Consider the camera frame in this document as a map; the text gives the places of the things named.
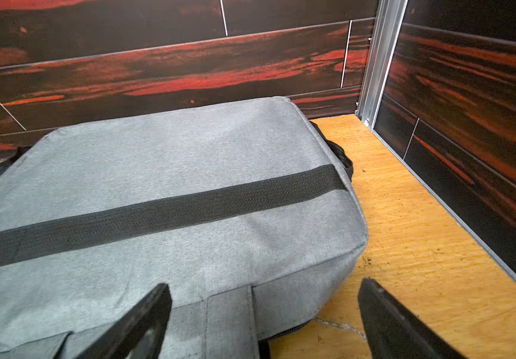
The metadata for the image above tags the grey zippered laptop bag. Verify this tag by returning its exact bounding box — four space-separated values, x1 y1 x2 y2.
0 97 369 358

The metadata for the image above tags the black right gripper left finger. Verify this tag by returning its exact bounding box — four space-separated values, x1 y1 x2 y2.
78 284 173 358

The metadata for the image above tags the aluminium right corner post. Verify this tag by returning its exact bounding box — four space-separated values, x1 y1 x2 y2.
356 0 408 130

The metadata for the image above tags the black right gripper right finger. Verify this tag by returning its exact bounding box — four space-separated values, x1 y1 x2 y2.
358 278 464 358

